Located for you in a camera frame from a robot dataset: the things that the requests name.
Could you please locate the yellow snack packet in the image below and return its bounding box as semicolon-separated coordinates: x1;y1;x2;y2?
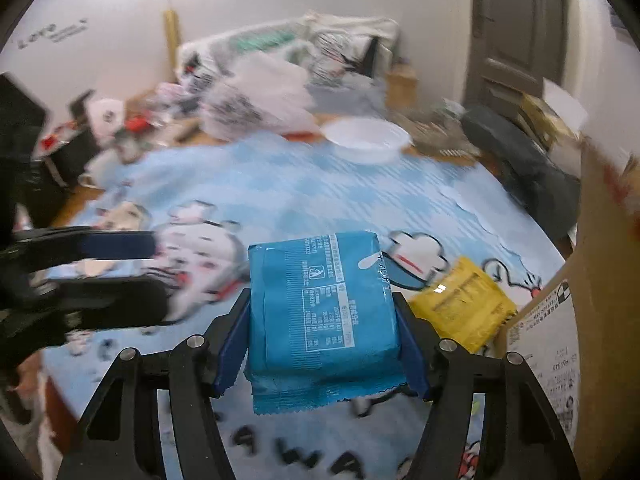
409;257;518;353

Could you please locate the blue snack packet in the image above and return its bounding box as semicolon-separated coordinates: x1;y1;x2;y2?
245;231;405;415

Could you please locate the white mug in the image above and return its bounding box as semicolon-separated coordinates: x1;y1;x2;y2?
77;148;122;190

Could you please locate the brown cardboard box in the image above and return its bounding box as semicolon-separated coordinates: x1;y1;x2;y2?
497;140;640;479

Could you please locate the blue cartoon tablecloth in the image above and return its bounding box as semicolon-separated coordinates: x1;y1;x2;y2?
43;133;563;479

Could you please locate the white printed plastic bag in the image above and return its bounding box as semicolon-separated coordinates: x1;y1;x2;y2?
198;51;320;141

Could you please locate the dark jacket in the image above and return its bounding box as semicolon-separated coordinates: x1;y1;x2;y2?
461;105;580;242

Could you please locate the yellow rolled mat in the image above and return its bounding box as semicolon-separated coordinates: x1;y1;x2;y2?
163;9;181;73

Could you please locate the white plastic bowl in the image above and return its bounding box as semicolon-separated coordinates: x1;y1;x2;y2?
321;117;412;165

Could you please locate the white tree print cushion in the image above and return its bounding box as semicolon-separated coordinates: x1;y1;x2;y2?
307;30;380;87

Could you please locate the grey sofa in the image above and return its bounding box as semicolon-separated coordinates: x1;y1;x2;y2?
175;12;400;117

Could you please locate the small cardboard box on sofa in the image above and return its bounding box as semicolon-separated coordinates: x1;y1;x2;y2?
385;64;418;110

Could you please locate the dark brown door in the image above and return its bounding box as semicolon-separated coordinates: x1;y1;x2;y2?
463;0;566;119

